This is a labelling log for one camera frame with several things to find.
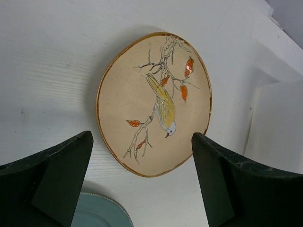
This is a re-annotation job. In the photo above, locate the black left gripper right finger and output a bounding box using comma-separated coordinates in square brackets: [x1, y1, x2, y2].
[192, 132, 303, 227]

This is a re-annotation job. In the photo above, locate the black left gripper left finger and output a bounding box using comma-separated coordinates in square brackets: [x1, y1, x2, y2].
[0, 131, 93, 227]

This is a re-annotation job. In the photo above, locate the blue round plate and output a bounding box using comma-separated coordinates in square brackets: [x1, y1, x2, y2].
[71, 192, 134, 227]

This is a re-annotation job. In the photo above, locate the beige bird painted plate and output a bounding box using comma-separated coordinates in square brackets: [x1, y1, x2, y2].
[96, 32, 212, 178]

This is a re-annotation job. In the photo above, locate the white plastic bin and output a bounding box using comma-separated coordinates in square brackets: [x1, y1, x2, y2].
[244, 81, 303, 174]

